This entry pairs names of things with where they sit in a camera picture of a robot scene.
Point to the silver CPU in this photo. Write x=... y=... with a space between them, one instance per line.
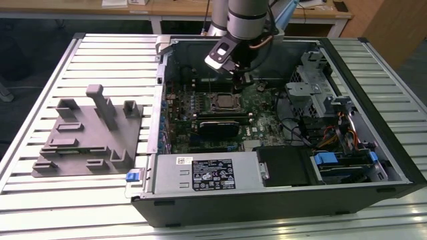
x=226 y=102

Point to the grey power supply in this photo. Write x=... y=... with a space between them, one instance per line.
x=167 y=175

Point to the black plastic shroud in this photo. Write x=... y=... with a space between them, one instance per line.
x=283 y=165

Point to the hard disk in blue carrier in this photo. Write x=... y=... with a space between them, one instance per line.
x=324 y=158

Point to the wooden desk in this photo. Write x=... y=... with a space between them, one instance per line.
x=50 y=7

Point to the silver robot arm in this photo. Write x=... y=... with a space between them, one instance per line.
x=247 y=20

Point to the green motherboard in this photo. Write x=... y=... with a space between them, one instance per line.
x=267 y=117

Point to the blue case latch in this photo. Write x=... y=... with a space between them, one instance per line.
x=132 y=175

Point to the CPU socket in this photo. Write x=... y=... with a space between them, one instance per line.
x=215 y=110

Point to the silver chipset heatsink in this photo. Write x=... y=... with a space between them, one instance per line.
x=254 y=145

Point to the metal drive cage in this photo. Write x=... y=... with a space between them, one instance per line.
x=300 y=91

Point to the wooden cabinet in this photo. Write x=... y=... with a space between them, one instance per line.
x=394 y=25

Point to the white paper pad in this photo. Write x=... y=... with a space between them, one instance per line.
x=114 y=3

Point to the small black device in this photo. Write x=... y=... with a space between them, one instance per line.
x=340 y=6

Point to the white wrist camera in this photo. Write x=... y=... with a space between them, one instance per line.
x=220 y=53

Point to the small white box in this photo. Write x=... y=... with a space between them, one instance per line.
x=138 y=2

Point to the black graphics card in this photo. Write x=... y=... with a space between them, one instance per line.
x=220 y=131

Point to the grey parts rack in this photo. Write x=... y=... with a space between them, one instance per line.
x=100 y=130

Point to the black PC case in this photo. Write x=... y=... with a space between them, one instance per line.
x=234 y=212

